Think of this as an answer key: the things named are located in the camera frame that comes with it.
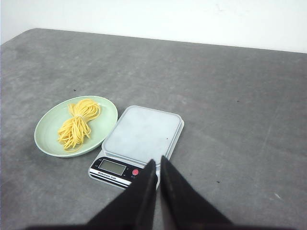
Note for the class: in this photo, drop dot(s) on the pale green round plate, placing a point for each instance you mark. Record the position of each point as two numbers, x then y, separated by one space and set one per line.
46 130

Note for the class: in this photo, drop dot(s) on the yellow vermicelli noodle bundle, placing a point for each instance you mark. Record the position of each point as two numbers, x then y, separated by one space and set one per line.
74 130

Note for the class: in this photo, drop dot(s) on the silver digital kitchen scale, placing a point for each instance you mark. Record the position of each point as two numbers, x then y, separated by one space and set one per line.
141 134

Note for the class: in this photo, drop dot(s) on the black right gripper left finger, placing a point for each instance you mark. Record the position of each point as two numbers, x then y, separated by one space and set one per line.
133 209

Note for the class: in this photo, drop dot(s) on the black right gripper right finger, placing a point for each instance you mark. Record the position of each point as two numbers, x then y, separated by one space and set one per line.
186 208

